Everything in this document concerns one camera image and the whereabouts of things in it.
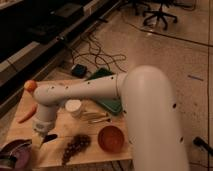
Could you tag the black object on floor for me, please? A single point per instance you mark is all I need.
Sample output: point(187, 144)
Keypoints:
point(201, 143)

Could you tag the black power adapter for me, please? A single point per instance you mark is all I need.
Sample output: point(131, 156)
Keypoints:
point(79, 71)

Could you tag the dark shelf unit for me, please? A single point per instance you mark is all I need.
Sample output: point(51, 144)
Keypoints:
point(33, 31)

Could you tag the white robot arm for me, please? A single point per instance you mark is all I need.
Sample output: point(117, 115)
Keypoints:
point(149, 107)

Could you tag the metal fork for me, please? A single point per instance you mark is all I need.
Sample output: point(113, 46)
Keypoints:
point(99, 120)

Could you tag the white cup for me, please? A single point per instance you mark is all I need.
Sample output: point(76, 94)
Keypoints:
point(74, 107)

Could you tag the wooden utensil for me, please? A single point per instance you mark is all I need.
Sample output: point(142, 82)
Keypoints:
point(93, 115)

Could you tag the bunch of dark grapes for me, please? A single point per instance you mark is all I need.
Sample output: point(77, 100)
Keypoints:
point(78, 144)

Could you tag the orange peach fruit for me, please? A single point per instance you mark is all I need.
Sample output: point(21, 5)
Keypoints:
point(30, 85)

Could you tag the black office chair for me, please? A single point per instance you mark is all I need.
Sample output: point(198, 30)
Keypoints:
point(148, 14)

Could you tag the orange bowl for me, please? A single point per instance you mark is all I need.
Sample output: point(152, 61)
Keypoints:
point(111, 139)

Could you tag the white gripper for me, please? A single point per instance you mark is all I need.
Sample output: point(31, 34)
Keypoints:
point(44, 128)

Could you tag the orange carrot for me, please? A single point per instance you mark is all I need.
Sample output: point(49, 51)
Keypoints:
point(29, 114)

